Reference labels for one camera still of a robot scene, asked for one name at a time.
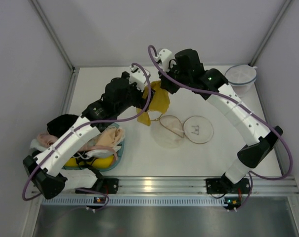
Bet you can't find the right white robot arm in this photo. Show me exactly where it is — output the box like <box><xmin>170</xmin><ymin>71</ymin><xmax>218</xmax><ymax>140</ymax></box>
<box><xmin>149</xmin><ymin>49</ymin><xmax>283</xmax><ymax>186</ymax></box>

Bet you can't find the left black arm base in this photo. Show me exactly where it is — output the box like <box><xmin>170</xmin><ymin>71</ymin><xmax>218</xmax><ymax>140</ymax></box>
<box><xmin>75</xmin><ymin>176</ymin><xmax>120</xmax><ymax>195</ymax></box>

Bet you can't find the white blue-rimmed laundry bag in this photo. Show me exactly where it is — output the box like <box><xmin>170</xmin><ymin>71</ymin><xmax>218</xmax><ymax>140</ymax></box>
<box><xmin>224</xmin><ymin>65</ymin><xmax>257</xmax><ymax>97</ymax></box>

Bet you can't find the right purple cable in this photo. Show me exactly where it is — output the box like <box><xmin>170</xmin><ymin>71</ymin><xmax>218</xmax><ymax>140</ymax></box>
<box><xmin>148</xmin><ymin>44</ymin><xmax>294</xmax><ymax>180</ymax></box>

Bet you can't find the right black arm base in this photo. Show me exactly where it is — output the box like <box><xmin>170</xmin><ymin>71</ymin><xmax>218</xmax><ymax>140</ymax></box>
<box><xmin>206</xmin><ymin>176</ymin><xmax>238</xmax><ymax>195</ymax></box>

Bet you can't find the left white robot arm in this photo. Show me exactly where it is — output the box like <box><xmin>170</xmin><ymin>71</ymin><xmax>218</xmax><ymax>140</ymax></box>
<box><xmin>23</xmin><ymin>66</ymin><xmax>152</xmax><ymax>199</ymax></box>

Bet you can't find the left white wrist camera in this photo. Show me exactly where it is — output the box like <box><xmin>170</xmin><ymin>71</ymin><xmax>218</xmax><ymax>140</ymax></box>
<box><xmin>129</xmin><ymin>66</ymin><xmax>147</xmax><ymax>91</ymax></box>

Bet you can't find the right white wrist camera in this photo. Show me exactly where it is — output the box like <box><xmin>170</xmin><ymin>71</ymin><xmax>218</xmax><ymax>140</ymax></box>
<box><xmin>154</xmin><ymin>48</ymin><xmax>174</xmax><ymax>72</ymax></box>

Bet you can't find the yellow padded bra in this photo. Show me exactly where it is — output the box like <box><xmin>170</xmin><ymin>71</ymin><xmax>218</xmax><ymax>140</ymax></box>
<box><xmin>64</xmin><ymin>155</ymin><xmax>116</xmax><ymax>169</ymax></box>

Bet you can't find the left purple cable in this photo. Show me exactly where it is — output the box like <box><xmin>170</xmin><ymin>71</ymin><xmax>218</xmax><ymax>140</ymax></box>
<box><xmin>22</xmin><ymin>63</ymin><xmax>152</xmax><ymax>201</ymax></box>

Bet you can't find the beige bra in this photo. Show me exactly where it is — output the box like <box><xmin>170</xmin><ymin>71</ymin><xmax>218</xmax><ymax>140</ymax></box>
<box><xmin>89</xmin><ymin>124</ymin><xmax>125</xmax><ymax>150</ymax></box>

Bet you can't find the beige mesh laundry bag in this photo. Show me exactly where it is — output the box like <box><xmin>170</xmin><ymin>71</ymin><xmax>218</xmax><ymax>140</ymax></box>
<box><xmin>151</xmin><ymin>115</ymin><xmax>214</xmax><ymax>149</ymax></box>

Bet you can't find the aluminium mounting rail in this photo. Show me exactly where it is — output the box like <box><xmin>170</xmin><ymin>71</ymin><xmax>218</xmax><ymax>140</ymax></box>
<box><xmin>32</xmin><ymin>175</ymin><xmax>298</xmax><ymax>197</ymax></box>

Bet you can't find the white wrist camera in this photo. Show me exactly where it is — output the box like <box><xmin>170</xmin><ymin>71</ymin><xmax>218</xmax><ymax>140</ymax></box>
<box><xmin>129</xmin><ymin>66</ymin><xmax>147</xmax><ymax>91</ymax></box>
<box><xmin>154</xmin><ymin>48</ymin><xmax>174</xmax><ymax>72</ymax></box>

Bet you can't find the purple cable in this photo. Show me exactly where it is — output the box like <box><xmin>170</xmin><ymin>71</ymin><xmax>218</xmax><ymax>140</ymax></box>
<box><xmin>148</xmin><ymin>44</ymin><xmax>294</xmax><ymax>180</ymax></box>
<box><xmin>22</xmin><ymin>63</ymin><xmax>152</xmax><ymax>201</ymax></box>

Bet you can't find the white lace garment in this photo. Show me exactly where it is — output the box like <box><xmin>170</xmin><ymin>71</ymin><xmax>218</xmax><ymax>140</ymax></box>
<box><xmin>30</xmin><ymin>139</ymin><xmax>49</xmax><ymax>152</ymax></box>

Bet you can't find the perforated cable duct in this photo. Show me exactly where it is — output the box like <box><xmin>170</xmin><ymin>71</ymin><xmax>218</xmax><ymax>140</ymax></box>
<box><xmin>42</xmin><ymin>196</ymin><xmax>227</xmax><ymax>206</ymax></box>

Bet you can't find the black garment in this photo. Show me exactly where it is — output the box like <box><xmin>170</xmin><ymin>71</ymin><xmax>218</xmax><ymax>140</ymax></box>
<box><xmin>47</xmin><ymin>114</ymin><xmax>79</xmax><ymax>138</ymax></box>

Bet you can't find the teal plastic basket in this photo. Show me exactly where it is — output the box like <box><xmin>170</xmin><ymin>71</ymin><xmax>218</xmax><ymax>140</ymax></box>
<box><xmin>63</xmin><ymin>123</ymin><xmax>125</xmax><ymax>172</ymax></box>

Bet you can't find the pink bra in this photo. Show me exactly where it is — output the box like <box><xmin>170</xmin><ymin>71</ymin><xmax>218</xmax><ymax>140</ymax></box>
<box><xmin>37</xmin><ymin>133</ymin><xmax>58</xmax><ymax>148</ymax></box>

